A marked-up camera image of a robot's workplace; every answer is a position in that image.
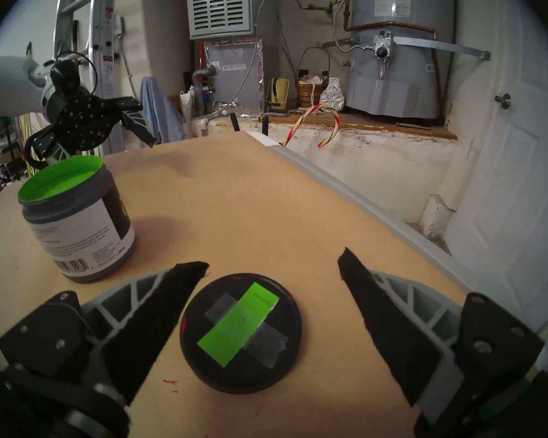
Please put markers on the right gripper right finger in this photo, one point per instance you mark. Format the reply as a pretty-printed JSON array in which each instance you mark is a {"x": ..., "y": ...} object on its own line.
[{"x": 392, "y": 327}]

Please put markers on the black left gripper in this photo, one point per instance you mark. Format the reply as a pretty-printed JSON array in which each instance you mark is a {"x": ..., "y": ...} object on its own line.
[{"x": 77, "y": 117}]

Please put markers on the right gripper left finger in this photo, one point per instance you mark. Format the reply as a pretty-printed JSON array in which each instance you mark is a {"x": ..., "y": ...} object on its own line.
[{"x": 141, "y": 323}]

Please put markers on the black lid with green tape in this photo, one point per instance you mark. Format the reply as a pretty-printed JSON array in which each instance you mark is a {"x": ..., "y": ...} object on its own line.
[{"x": 201, "y": 364}]

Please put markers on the white labelled paint jar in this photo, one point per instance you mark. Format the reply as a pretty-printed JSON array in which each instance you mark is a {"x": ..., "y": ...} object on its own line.
[{"x": 86, "y": 232}]

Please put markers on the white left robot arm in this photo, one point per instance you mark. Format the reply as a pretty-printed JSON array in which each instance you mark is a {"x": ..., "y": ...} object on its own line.
[{"x": 9, "y": 83}]

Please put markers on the blue hanging towel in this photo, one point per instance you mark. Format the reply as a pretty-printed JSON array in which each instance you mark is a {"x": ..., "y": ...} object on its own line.
[{"x": 160, "y": 108}]

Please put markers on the aluminium ladder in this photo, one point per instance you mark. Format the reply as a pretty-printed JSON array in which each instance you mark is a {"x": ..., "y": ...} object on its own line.
[{"x": 102, "y": 31}]

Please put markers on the gray Bryant furnace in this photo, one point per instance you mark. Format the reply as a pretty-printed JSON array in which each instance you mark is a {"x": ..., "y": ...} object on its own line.
[{"x": 228, "y": 44}]

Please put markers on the folding table with board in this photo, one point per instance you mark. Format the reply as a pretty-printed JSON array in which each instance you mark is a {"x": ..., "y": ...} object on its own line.
[{"x": 255, "y": 204}]

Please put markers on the black grip steel rod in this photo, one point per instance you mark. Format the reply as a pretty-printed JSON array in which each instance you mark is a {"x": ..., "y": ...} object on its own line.
[{"x": 265, "y": 124}]

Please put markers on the pale yellow jug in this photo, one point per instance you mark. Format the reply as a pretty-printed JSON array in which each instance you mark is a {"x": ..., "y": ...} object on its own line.
[{"x": 279, "y": 92}]

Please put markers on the plywood platform board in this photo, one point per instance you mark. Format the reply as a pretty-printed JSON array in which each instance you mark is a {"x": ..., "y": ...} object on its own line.
[{"x": 370, "y": 124}]

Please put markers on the white panel door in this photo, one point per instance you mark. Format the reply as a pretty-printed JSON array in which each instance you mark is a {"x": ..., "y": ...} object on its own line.
[{"x": 520, "y": 168}]

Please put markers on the striped candy cane decoration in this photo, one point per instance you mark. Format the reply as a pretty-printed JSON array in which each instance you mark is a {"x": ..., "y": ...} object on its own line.
[{"x": 322, "y": 106}]

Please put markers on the crumpled aluminium foil bundle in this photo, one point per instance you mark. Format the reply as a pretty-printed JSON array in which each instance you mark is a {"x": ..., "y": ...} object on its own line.
[{"x": 332, "y": 95}]

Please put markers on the gray water heater tank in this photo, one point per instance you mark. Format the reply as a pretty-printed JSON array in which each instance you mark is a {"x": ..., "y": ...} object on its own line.
[{"x": 402, "y": 54}]

